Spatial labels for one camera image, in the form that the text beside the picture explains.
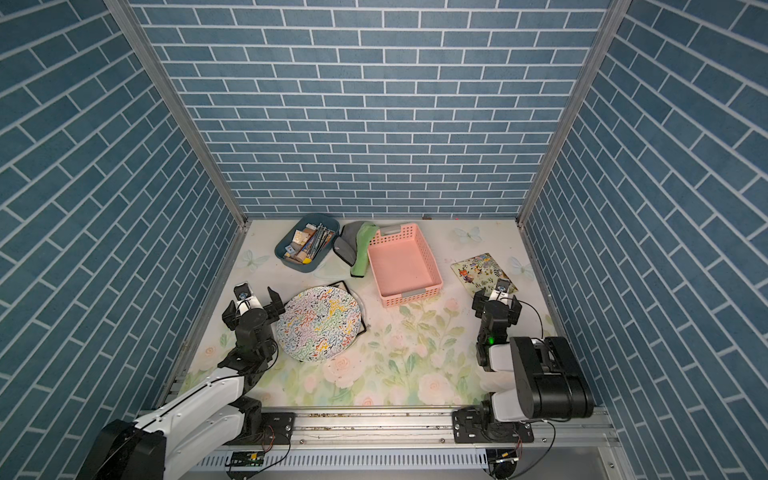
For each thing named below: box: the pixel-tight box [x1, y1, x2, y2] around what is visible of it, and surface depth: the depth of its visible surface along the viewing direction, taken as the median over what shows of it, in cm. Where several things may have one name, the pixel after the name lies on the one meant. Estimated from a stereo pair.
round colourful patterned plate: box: [276, 286, 362, 361], surface depth 91 cm
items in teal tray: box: [283, 222, 336, 265], surface depth 113 cm
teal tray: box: [275, 213, 341, 273], surface depth 111 cm
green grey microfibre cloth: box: [333, 221, 380, 277], surface depth 110 cm
